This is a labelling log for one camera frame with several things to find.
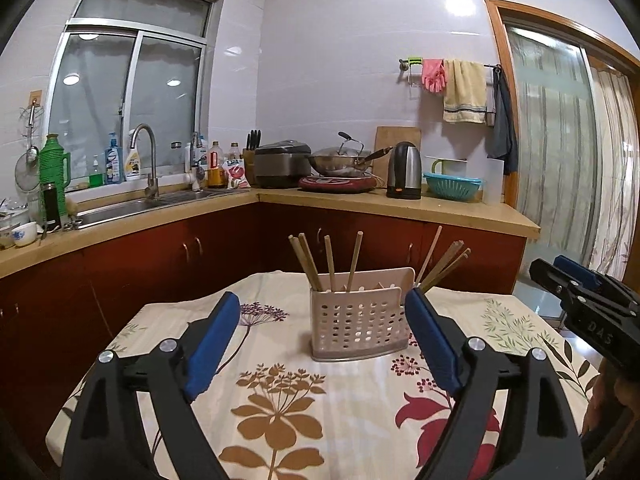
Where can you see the black bottle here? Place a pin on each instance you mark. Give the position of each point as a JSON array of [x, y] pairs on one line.
[[51, 207]]

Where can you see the white plastic board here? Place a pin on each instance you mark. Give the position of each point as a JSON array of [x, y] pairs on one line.
[[493, 182]]

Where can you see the light wooden countertop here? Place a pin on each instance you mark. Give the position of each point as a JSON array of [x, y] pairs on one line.
[[450, 212]]

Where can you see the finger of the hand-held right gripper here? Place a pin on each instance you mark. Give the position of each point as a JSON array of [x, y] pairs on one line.
[[580, 270], [547, 275]]

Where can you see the blue label detergent bottle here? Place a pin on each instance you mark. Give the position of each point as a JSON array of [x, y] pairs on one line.
[[113, 162]]

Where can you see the floral printed tablecloth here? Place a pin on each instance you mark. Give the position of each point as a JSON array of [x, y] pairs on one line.
[[275, 340]]

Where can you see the chrome sink faucet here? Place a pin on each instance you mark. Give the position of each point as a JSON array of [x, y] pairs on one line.
[[152, 170]]

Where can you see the pink perforated utensil holder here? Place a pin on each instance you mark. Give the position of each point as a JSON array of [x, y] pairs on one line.
[[360, 320]]

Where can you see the green thermos flask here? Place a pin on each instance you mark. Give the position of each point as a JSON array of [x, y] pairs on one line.
[[54, 165]]

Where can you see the sheer patterned curtain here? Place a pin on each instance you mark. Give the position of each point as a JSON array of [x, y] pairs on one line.
[[615, 170]]

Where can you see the red wooden kitchen cabinet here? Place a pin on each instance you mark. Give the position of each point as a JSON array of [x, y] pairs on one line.
[[150, 260]]

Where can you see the metal towel rail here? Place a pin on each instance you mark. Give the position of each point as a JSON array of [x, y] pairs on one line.
[[490, 65]]

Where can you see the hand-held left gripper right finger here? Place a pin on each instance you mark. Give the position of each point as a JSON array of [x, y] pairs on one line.
[[435, 345]]

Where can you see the stainless steel sink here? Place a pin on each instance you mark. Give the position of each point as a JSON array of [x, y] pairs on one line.
[[125, 210]]

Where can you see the red and white bag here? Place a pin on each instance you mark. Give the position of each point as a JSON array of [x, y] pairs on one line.
[[236, 174]]

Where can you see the dark grey cloth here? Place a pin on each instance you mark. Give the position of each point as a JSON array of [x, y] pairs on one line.
[[502, 130]]

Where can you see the wooden chopstick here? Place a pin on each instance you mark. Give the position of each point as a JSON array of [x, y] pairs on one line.
[[300, 260], [430, 252], [355, 260], [450, 258], [459, 257], [442, 260], [330, 265], [310, 260], [451, 268]]

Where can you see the white plastic bottle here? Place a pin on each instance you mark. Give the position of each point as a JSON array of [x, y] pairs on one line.
[[201, 155]]

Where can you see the green dish soap bottle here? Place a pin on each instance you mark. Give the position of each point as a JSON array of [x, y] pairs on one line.
[[96, 177]]

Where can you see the sliding window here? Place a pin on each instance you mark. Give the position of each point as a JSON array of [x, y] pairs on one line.
[[90, 85]]

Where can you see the pink rubber gloves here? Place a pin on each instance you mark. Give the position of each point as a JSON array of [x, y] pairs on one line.
[[433, 76]]

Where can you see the metal wok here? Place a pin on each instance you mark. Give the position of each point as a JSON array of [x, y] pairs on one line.
[[332, 165]]

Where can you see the white bowl with blue print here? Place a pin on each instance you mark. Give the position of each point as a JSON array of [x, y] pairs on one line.
[[25, 235]]

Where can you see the metal ladle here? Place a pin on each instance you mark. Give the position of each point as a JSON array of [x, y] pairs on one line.
[[32, 155]]

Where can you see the white spray bottle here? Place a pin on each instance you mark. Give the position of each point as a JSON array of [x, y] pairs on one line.
[[132, 162]]

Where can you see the steel electric kettle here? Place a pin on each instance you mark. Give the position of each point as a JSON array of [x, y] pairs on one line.
[[405, 172]]

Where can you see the sliding glass door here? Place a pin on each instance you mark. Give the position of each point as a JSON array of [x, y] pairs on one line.
[[550, 160]]

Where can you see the yellow towel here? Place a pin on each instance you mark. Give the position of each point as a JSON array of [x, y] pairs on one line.
[[465, 90]]

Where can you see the metal mesh strainer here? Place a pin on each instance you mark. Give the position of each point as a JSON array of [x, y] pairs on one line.
[[26, 177]]

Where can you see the red induction cooker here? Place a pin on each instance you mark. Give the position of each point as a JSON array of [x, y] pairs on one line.
[[340, 185]]

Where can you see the green clip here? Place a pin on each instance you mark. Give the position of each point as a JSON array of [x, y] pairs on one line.
[[415, 60]]

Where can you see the wooden cutting board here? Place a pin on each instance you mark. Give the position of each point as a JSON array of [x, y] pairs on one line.
[[385, 140]]

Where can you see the knife block with knives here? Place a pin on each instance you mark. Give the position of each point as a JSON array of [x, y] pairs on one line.
[[250, 165]]

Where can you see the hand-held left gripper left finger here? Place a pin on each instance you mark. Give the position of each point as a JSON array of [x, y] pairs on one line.
[[212, 345]]

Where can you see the amber oil bottle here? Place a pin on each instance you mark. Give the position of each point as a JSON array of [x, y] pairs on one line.
[[217, 172]]

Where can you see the grey rice cooker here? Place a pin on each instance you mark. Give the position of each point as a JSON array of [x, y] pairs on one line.
[[280, 165]]

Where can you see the teal plastic colander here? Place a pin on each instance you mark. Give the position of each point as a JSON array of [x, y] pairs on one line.
[[452, 187]]

